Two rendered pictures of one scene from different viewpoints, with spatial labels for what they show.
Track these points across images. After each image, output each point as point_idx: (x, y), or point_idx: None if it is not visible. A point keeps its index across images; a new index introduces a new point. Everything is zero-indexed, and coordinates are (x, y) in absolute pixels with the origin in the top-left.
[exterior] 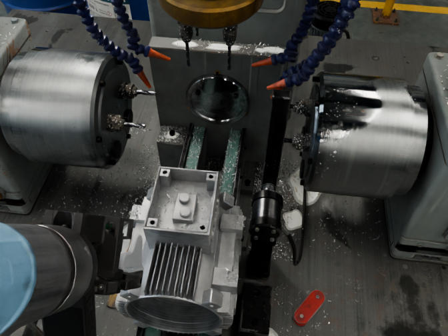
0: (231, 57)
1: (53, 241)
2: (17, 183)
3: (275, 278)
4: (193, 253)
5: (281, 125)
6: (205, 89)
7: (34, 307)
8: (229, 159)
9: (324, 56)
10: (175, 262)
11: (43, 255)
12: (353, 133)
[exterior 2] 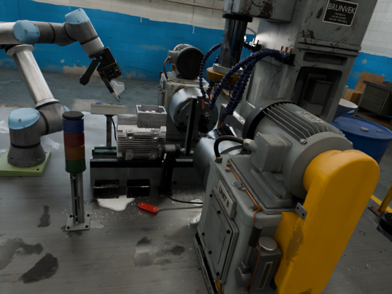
0: (233, 117)
1: (92, 32)
2: (165, 124)
3: (160, 199)
4: (133, 119)
5: (190, 112)
6: None
7: (77, 29)
8: None
9: (216, 94)
10: (129, 116)
11: (86, 27)
12: (210, 140)
